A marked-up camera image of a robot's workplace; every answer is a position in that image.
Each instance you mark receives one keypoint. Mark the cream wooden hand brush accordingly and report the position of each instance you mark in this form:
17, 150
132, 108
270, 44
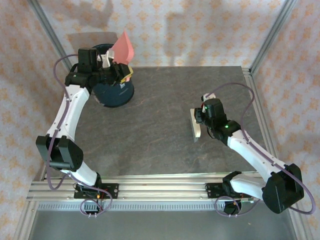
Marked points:
197, 130

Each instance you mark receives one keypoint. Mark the pink plastic dustpan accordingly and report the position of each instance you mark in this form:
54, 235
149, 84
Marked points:
122, 47

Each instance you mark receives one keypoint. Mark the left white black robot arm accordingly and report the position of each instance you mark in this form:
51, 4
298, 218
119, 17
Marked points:
70, 112

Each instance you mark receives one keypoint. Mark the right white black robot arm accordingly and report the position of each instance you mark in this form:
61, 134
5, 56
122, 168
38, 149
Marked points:
252, 152

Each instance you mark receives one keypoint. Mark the dark navy waste bin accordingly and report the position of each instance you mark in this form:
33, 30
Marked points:
112, 96

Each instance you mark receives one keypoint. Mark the small green circuit board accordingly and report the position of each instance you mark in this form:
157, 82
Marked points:
247, 200

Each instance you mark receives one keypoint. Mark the grey metal shelf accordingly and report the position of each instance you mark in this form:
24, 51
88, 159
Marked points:
162, 226

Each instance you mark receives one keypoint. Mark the aluminium table side rail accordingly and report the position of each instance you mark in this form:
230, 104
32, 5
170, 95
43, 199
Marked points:
261, 117
42, 178

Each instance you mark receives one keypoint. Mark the aluminium frame post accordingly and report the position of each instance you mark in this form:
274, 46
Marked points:
273, 35
51, 35

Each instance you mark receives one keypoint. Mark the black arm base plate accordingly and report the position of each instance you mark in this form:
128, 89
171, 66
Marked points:
212, 191
112, 191

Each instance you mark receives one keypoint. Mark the wide aluminium mounting rail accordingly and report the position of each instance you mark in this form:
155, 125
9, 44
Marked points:
162, 190

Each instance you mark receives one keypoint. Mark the aluminium lower frame rail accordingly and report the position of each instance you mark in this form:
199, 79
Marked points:
26, 220
298, 222

